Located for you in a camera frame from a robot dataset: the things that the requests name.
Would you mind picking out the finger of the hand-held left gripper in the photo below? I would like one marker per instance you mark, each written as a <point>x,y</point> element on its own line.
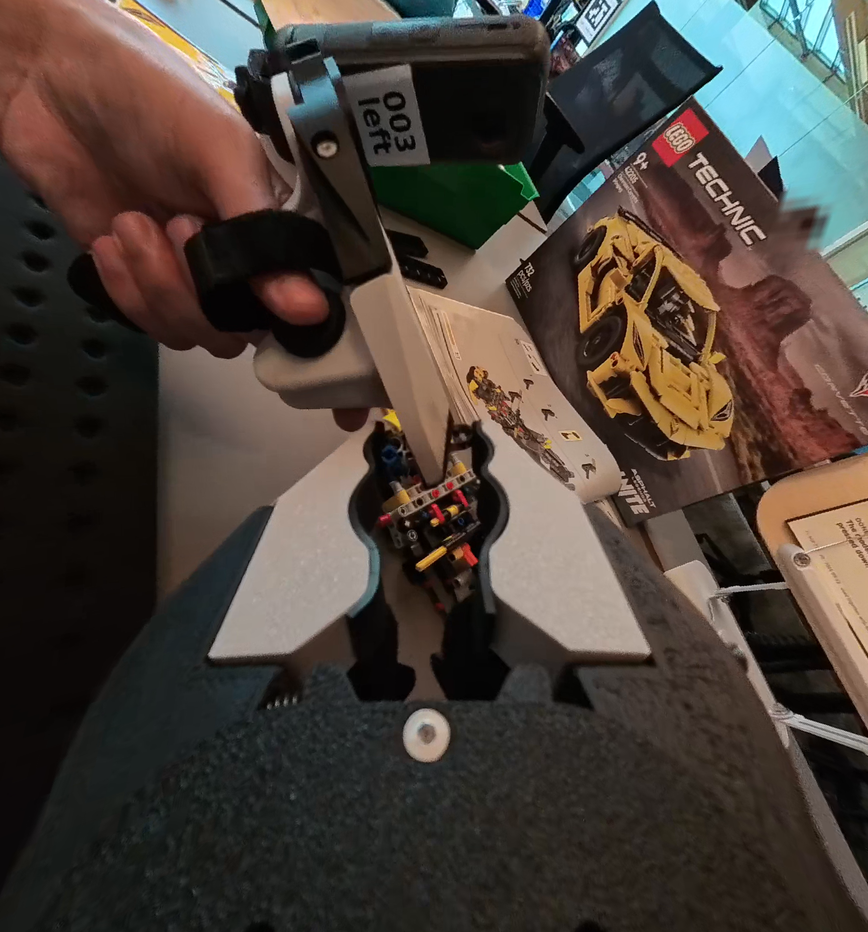
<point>404,364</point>

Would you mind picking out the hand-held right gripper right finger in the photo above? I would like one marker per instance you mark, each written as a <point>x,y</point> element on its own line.
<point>572,582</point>

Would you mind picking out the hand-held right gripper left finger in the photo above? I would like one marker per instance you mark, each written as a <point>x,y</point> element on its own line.
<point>288,582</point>

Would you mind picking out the stack of black lego beams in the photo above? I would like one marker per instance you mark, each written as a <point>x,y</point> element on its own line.
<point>419,262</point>

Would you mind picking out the lego car chassis model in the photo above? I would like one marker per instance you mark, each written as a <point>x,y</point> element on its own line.
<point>434,510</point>

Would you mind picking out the yellow toy car set box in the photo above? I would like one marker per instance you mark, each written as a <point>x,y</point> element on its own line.
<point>696,327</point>

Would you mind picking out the person's left hand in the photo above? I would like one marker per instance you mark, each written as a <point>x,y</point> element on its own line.
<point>113,145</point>

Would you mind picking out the open instruction booklet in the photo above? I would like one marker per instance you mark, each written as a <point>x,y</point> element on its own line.
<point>492,364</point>

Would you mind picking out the green plastic bin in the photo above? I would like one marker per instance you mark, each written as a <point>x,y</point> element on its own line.
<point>463,196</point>

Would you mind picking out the white document stand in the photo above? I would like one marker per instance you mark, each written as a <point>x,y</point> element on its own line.
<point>703,590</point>

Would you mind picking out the black armrest office chair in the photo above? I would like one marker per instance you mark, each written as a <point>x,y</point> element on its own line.
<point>623,80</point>

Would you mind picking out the printed task sheet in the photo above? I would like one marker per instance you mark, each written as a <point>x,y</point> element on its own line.
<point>863,568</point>

